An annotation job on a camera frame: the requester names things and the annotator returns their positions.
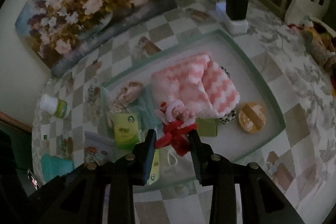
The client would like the wooden door frame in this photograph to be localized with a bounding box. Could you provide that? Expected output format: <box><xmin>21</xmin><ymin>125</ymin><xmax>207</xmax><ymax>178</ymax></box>
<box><xmin>0</xmin><ymin>111</ymin><xmax>33</xmax><ymax>133</ymax></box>

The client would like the pink ruffled cloth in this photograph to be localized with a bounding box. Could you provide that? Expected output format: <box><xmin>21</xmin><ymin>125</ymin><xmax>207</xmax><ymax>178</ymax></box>
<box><xmin>109</xmin><ymin>81</ymin><xmax>144</xmax><ymax>113</ymax></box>

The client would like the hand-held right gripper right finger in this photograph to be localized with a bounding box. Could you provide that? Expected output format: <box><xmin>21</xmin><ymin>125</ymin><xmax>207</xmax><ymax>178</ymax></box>
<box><xmin>188</xmin><ymin>130</ymin><xmax>298</xmax><ymax>224</ymax></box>

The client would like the white tray with green rim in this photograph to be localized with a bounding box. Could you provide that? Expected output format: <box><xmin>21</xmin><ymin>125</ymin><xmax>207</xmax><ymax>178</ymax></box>
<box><xmin>100</xmin><ymin>29</ymin><xmax>286</xmax><ymax>189</ymax></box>

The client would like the green bottle with white cap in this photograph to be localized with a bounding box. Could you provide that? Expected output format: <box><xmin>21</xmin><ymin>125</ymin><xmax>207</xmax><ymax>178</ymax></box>
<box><xmin>39</xmin><ymin>94</ymin><xmax>71</xmax><ymax>119</ymax></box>

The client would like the black charger adapter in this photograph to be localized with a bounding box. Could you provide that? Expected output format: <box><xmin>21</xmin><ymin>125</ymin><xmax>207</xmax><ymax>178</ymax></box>
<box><xmin>226</xmin><ymin>0</ymin><xmax>248</xmax><ymax>21</ymax></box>

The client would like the white power strip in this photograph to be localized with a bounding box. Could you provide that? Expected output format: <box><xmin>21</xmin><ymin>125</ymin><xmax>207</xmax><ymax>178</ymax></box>
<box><xmin>215</xmin><ymin>1</ymin><xmax>248</xmax><ymax>35</ymax></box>

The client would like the floral painting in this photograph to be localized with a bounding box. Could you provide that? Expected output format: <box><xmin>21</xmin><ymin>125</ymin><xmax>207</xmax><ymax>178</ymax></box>
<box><xmin>14</xmin><ymin>0</ymin><xmax>178</xmax><ymax>77</ymax></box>

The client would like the black smartphone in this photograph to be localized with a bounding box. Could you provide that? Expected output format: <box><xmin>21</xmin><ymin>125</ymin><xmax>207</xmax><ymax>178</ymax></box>
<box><xmin>26</xmin><ymin>168</ymin><xmax>42</xmax><ymax>190</ymax></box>

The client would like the leopard print scrunchie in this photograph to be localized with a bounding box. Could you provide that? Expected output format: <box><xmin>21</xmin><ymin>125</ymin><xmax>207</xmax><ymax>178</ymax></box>
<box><xmin>217</xmin><ymin>65</ymin><xmax>237</xmax><ymax>125</ymax></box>

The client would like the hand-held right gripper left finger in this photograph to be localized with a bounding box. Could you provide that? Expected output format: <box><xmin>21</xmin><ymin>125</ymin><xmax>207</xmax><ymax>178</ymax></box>
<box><xmin>28</xmin><ymin>129</ymin><xmax>158</xmax><ymax>224</ymax></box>

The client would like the light green cloth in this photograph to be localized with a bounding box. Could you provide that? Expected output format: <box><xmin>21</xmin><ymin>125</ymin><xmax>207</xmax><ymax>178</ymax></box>
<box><xmin>196</xmin><ymin>118</ymin><xmax>219</xmax><ymax>138</ymax></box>

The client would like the red and pink scrunchie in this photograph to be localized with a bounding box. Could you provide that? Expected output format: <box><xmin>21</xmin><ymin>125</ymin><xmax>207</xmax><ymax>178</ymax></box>
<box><xmin>154</xmin><ymin>101</ymin><xmax>198</xmax><ymax>157</ymax></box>

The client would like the green tissue packet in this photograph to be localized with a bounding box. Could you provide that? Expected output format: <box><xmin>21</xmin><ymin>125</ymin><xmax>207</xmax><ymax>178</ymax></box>
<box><xmin>110</xmin><ymin>112</ymin><xmax>142</xmax><ymax>149</ymax></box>

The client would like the pile of colourful toys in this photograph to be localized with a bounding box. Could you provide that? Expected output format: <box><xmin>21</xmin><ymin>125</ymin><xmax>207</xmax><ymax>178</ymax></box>
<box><xmin>289</xmin><ymin>17</ymin><xmax>336</xmax><ymax>67</ymax></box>

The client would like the pink fluffy towel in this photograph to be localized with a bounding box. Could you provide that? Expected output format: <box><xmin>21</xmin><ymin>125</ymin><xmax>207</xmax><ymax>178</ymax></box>
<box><xmin>151</xmin><ymin>53</ymin><xmax>240</xmax><ymax>119</ymax></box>

